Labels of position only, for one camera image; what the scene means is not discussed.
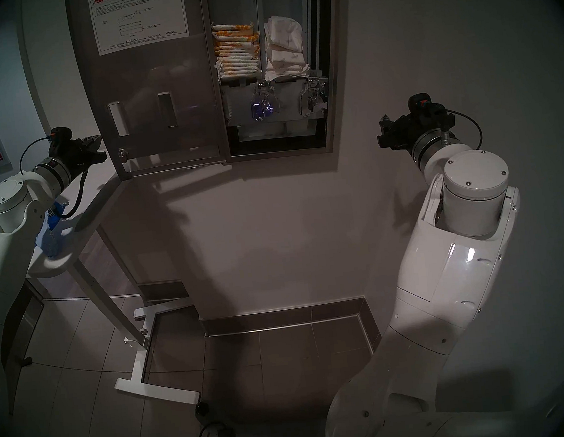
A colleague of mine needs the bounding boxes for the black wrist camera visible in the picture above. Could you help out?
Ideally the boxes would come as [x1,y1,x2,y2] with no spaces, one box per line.
[49,126,76,155]
[408,92,435,120]

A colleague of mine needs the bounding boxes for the orange printed pad stack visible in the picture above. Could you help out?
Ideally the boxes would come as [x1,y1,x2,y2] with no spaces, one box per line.
[211,20,264,83]

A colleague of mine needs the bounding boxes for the torn blue plastic pad package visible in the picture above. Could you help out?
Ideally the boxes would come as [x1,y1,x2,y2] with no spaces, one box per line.
[0,189,76,264]

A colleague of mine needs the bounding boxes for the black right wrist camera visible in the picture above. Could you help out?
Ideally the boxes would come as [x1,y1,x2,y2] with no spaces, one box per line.
[408,92,435,120]

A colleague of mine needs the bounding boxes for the white sanitary pad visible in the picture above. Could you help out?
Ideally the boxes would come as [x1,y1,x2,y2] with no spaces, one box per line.
[263,12,307,54]

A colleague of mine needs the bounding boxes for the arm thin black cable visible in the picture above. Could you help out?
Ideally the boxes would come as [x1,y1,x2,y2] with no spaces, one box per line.
[17,135,61,176]
[445,106,485,154]

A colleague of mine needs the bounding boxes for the stainless steel dispenser door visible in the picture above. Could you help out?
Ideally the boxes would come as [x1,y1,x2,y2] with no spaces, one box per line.
[66,0,233,184]

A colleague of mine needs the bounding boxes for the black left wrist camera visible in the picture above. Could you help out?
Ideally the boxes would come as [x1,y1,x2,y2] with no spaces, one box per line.
[49,126,76,155]

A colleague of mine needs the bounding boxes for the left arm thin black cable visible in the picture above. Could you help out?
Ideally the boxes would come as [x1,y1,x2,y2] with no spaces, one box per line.
[17,135,61,176]

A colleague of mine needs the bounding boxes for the right arm thick braided cable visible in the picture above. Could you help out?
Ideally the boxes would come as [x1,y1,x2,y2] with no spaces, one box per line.
[429,102,456,133]

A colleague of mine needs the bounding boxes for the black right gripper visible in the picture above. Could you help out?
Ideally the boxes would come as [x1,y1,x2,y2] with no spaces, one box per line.
[374,110,429,156]

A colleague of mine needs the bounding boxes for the white overbed table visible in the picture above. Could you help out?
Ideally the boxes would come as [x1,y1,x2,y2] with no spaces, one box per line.
[12,141,202,419]

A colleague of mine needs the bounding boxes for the chrome dispenser push lever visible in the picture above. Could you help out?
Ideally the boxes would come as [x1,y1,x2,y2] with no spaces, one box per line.
[248,79,284,123]
[295,75,331,119]

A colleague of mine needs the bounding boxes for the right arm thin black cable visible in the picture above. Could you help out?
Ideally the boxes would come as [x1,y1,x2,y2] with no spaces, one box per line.
[445,106,485,154]

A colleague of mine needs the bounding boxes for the white pads inside dispenser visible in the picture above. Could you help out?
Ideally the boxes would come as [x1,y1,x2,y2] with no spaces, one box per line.
[261,40,311,82]

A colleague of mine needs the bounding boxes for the left arm thick braided cable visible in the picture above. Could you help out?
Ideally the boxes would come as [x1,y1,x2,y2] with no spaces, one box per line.
[53,167,92,221]

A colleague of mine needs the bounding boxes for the white printed instruction sheet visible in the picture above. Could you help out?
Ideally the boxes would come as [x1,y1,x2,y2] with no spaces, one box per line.
[88,0,192,57]

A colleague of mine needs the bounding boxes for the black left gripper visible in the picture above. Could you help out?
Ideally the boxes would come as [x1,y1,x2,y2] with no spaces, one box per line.
[62,133,110,173]

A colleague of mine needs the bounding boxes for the stainless steel dispenser cabinet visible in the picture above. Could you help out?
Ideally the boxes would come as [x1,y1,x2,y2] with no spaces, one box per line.
[201,0,356,165]

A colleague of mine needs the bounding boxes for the arm thick braided cable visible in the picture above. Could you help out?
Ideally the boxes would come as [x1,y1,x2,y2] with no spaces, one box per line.
[429,102,456,133]
[53,167,92,221]

